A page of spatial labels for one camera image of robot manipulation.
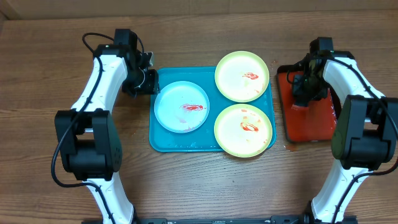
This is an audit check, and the light blue plate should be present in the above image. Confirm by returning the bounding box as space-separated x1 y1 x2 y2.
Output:
154 81 210 133

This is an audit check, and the yellow-green plate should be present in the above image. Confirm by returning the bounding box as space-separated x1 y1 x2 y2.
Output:
215 51 270 103
214 104 273 158

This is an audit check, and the red sponge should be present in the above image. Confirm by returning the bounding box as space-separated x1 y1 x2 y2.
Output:
291 104 309 111

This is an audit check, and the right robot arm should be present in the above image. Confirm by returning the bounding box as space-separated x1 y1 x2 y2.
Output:
290 37 397 223

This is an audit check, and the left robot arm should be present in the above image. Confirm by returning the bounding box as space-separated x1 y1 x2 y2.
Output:
50 29 159 223

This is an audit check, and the black tray red liquid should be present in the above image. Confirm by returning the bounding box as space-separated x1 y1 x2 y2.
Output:
276 65 341 143

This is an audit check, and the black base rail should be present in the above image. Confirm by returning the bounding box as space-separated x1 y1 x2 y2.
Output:
134 215 321 224

